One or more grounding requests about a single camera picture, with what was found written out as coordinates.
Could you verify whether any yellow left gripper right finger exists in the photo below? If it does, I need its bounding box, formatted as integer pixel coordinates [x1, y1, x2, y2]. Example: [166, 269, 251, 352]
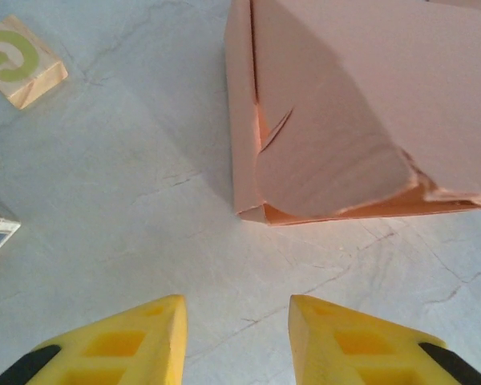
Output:
[288, 294, 481, 385]

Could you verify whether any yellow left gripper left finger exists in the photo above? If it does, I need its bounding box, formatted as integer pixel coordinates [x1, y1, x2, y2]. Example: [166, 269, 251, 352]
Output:
[0, 294, 188, 385]

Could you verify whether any pink cardboard paper box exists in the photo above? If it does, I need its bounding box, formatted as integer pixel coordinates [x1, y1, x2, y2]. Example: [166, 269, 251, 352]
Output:
[224, 0, 481, 229]

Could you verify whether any wooden letter block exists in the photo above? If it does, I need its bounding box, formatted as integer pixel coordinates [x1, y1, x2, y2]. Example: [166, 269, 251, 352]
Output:
[0, 14, 69, 111]

